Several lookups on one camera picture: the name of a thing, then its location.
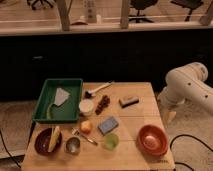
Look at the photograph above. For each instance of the small metal cup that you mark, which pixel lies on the small metal cup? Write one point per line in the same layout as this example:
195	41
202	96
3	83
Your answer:
72	146

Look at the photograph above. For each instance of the white round container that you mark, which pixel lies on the white round container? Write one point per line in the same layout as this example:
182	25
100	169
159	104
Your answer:
86	107

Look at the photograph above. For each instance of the orange fruit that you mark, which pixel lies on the orange fruit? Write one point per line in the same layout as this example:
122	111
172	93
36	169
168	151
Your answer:
86	127

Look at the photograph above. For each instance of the green plastic cup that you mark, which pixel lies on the green plastic cup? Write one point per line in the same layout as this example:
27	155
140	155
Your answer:
111	141

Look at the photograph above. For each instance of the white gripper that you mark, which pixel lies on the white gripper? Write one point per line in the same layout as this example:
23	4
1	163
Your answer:
169	100

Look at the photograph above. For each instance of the black office chair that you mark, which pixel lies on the black office chair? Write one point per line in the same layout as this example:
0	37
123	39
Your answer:
35	4
141	5

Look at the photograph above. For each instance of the blue sponge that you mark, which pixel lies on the blue sponge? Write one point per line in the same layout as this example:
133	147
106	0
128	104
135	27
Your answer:
108	125

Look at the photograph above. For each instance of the black office chair left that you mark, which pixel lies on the black office chair left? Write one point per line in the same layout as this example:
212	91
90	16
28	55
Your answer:
35	4

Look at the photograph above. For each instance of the green banana in tray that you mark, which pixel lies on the green banana in tray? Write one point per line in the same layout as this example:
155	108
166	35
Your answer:
49	114

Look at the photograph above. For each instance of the grey cloth piece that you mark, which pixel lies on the grey cloth piece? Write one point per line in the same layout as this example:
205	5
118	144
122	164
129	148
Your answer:
61	96

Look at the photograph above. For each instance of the dark brown bowl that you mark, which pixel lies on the dark brown bowl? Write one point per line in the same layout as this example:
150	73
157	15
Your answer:
42	143

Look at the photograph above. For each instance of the egg in red bowl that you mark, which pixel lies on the egg in red bowl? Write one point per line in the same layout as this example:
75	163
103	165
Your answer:
151	142

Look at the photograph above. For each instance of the metal spoon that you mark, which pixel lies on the metal spoon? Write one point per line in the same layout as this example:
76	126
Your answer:
77	133

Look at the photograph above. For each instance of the green plastic tray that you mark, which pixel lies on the green plastic tray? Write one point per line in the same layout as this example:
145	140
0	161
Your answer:
67	112

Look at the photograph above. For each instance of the red plastic bowl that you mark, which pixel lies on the red plastic bowl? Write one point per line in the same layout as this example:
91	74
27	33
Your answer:
156	132

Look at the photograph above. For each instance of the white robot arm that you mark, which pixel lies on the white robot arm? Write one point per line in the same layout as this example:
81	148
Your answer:
185	83

